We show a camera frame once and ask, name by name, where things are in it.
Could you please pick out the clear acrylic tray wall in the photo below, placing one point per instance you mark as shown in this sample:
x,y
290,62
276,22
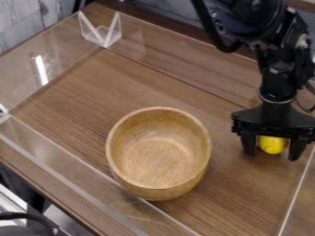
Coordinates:
x,y
66,89

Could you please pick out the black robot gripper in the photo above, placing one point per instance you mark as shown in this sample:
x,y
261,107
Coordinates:
x,y
274,120

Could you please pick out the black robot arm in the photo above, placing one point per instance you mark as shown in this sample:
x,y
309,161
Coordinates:
x,y
273,28

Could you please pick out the brown wooden bowl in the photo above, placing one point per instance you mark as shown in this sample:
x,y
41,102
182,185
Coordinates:
x,y
158,150

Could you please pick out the yellow lemon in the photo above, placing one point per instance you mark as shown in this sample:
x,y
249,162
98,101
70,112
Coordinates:
x,y
273,145

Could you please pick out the clear acrylic corner bracket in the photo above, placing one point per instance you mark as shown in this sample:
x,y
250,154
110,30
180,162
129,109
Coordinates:
x,y
102,35

